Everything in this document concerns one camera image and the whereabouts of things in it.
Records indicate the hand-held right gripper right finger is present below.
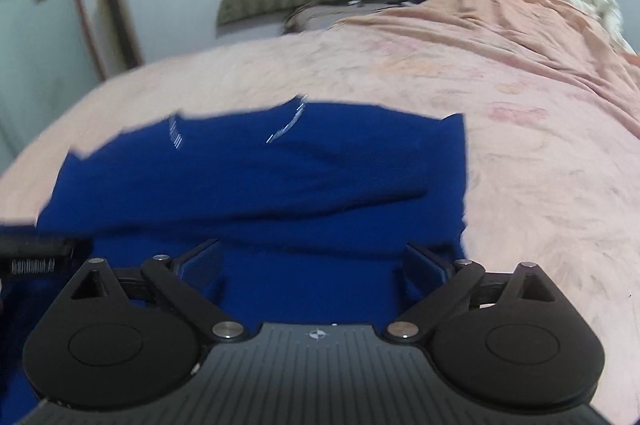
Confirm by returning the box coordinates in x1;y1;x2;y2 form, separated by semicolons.
381;242;562;344

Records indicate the pink bed blanket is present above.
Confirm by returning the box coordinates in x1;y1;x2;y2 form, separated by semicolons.
0;0;640;425

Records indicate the brass topped wooden post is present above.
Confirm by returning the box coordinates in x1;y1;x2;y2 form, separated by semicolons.
90;0;145;80

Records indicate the blue garment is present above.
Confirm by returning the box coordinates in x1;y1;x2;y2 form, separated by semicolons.
0;97;471;416

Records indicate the cream fluffy cloth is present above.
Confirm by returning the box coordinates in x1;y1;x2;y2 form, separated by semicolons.
561;0;635;53

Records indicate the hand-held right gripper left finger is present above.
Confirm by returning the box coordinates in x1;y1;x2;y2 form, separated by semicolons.
69;238;252;345

